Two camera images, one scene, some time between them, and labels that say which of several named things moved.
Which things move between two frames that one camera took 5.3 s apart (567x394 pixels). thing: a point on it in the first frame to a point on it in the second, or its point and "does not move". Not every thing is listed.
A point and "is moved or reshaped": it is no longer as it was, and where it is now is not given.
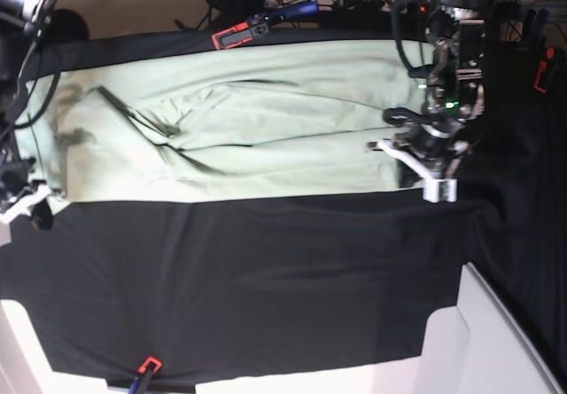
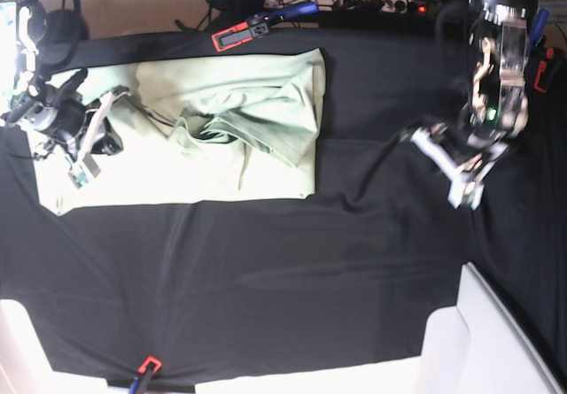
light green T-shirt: x=272 y=120 is moved or reshaped
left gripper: x=15 y=182 to x=79 y=127
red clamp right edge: x=540 y=79 does not move
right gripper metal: x=434 y=132 to x=472 y=149
